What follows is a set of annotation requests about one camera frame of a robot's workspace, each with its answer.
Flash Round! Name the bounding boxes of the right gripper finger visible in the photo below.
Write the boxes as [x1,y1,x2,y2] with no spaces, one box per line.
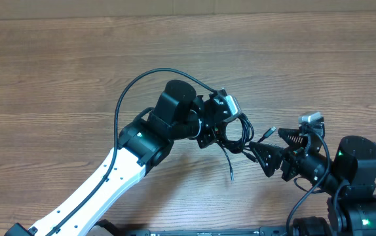
[278,128,306,148]
[248,142,284,177]

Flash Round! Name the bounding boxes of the black multi-head usb cable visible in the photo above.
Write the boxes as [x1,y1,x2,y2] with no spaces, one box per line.
[216,113,277,183]

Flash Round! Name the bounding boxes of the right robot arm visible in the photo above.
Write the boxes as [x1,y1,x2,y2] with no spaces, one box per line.
[248,124,376,236]

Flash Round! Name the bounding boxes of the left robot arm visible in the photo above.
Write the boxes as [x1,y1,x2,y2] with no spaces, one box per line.
[6,80,241,235]

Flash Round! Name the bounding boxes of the right camera cable black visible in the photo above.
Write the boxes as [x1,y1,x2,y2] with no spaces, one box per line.
[286,131,330,236]

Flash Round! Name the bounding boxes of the camera cable black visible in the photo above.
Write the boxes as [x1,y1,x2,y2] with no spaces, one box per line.
[31,80,202,235]
[286,131,330,236]

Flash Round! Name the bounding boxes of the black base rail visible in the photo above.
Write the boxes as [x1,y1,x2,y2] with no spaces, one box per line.
[92,219,293,236]

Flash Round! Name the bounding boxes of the left camera cable black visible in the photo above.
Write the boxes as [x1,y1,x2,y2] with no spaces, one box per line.
[31,80,202,235]

